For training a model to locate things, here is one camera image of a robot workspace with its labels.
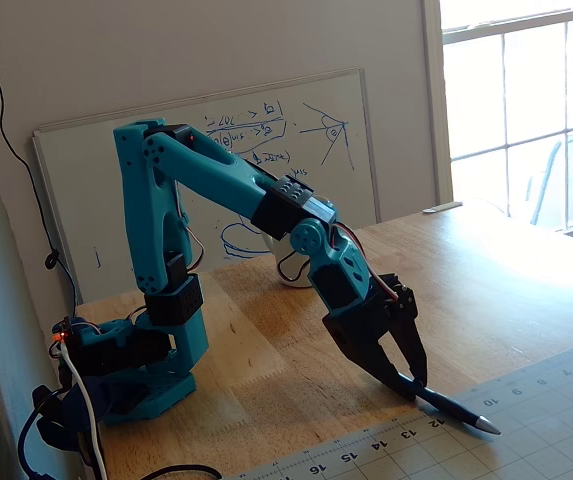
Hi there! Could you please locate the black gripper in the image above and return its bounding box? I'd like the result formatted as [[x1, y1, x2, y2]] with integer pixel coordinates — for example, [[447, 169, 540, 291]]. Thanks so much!
[[321, 272, 430, 402]]

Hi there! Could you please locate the black and silver pen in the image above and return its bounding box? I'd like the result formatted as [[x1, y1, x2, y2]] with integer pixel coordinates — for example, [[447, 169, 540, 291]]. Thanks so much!
[[390, 369, 502, 436]]

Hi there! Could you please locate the teal five-joint robot arm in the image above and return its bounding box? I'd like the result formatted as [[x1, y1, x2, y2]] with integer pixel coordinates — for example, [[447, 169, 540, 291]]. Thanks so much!
[[51, 118, 373, 427]]

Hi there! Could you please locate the white mug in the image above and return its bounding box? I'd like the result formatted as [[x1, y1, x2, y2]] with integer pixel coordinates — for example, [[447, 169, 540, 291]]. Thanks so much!
[[259, 230, 318, 290]]

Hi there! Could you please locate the grey cutting mat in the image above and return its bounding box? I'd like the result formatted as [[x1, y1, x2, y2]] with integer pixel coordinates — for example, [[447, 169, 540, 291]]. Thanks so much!
[[220, 337, 573, 480]]

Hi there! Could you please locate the outdoor chair behind window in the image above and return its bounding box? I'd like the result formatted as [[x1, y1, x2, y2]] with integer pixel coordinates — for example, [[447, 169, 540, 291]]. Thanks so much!
[[522, 124, 573, 232]]

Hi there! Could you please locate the dark blue table clamp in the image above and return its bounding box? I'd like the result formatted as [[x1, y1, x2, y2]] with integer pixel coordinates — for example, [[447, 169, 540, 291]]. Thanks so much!
[[34, 375, 148, 452]]

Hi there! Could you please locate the whiteboard with blue writing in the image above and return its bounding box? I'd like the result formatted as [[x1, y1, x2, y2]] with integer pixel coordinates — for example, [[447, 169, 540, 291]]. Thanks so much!
[[32, 68, 382, 304]]

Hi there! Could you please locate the red white servo wire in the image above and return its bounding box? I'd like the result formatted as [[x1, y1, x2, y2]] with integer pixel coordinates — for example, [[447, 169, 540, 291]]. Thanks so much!
[[331, 220, 401, 302]]

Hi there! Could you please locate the thick black cable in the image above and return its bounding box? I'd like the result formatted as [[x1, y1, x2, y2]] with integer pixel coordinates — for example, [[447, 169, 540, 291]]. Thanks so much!
[[140, 463, 224, 480]]

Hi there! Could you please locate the white window frame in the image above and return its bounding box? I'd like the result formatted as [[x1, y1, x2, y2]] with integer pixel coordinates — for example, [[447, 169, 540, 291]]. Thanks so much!
[[419, 0, 573, 247]]

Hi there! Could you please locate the white cable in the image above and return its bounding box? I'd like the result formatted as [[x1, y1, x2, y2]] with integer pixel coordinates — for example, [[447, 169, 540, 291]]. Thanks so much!
[[59, 343, 110, 480]]

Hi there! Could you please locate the blue cable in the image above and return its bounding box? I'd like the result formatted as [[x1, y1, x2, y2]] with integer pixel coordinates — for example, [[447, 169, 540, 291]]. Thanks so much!
[[17, 388, 67, 480]]

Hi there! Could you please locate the thin black wall cable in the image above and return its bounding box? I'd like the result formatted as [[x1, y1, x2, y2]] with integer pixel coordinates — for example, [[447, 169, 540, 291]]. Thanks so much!
[[0, 0, 79, 307]]

